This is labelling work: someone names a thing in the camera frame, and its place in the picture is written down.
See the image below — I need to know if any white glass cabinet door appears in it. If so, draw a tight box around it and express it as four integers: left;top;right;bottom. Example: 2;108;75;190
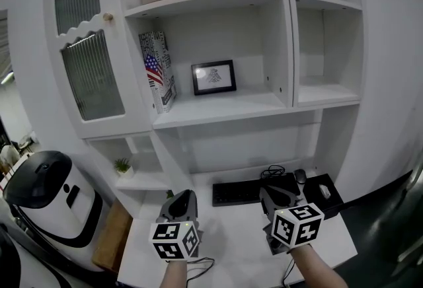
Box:
42;0;153;139

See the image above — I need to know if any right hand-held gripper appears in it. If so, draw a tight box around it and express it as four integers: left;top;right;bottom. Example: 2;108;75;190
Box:
259;183;325;256

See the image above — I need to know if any long brown cardboard box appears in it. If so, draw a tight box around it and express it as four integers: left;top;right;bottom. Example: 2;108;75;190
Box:
91;197;134;273

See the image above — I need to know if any coiled black cable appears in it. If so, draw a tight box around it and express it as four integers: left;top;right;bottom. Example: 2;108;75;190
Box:
260;164;287;179

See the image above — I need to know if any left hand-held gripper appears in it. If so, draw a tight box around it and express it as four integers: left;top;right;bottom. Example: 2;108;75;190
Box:
148;189;204;262

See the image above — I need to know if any white desk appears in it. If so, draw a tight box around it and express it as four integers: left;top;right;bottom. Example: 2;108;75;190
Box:
117;167;360;288

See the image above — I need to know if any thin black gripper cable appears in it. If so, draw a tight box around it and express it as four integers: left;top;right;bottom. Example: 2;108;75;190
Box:
186;256;215;281
282;258;297;287

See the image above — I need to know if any person's left forearm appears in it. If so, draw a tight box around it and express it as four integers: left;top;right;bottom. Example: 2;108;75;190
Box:
158;258;191;288

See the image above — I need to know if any pale chair base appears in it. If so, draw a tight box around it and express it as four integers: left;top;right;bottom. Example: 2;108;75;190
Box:
396;236;423;277

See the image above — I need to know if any black framed picture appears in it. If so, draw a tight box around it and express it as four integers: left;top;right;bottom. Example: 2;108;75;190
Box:
190;59;237;96

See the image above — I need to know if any white shelving unit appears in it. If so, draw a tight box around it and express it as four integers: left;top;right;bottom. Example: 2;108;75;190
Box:
42;0;364;195

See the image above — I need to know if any person's right forearm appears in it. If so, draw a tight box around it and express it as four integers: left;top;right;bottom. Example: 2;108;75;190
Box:
289;243;348;288

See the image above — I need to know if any printed book with flag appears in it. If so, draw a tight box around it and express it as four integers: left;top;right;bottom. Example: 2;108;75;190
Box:
138;30;178;115

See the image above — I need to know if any black tissue box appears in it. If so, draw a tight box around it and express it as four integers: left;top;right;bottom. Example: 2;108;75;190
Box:
302;173;344;220

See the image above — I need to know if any black keyboard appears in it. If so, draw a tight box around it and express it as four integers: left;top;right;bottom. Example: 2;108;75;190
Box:
211;172;301;207

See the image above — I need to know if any spiky plant in white pot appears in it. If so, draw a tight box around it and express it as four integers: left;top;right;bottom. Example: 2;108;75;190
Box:
114;157;135;179

